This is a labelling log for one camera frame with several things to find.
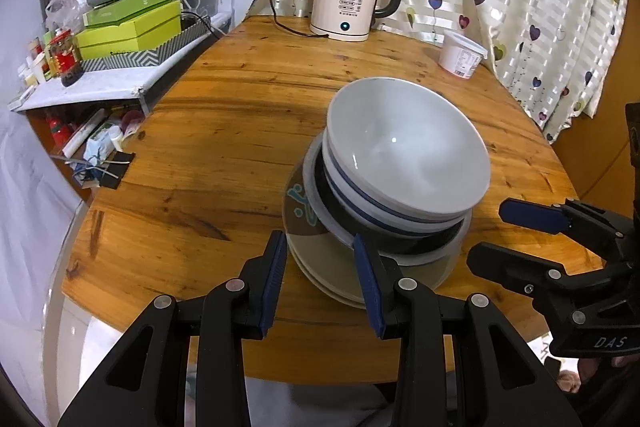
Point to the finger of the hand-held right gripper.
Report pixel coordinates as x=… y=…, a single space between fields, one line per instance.
x=510 y=264
x=530 y=214

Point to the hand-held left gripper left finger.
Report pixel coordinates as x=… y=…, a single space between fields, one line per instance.
x=272 y=287

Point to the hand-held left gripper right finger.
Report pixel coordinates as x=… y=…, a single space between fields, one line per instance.
x=367 y=287

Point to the olive plate with blue pattern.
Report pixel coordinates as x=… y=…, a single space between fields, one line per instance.
x=300 y=207
x=330 y=272
x=345 y=299

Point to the stainless steel bowl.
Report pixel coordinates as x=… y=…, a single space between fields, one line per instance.
x=320 y=207

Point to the small white blue-striped bowl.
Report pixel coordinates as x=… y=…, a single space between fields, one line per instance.
x=345 y=187

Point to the large white blue-striped bowl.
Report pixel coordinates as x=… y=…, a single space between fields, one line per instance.
x=410 y=147

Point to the person's right hand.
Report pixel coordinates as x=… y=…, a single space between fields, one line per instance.
x=620 y=363

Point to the wooden cabinet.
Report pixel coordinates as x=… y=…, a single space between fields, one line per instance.
x=590 y=157

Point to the person's grey trousers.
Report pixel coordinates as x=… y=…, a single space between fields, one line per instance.
x=300 y=402

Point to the white plastic tub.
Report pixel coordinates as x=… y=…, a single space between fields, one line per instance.
x=460 y=57

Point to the black binder clip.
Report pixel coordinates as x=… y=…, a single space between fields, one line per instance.
x=117 y=169

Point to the small red bottle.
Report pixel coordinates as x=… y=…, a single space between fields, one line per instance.
x=59 y=134

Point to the white shelf board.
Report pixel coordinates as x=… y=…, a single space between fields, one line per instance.
x=80 y=92

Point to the lime green box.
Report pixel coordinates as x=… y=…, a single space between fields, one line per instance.
x=130 y=37

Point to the clear plastic storage box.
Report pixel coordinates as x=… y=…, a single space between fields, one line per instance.
x=205 y=2

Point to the red-label jar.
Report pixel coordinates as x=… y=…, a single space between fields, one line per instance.
x=65 y=57

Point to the dark green flat box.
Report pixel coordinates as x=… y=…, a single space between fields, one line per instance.
x=130 y=7

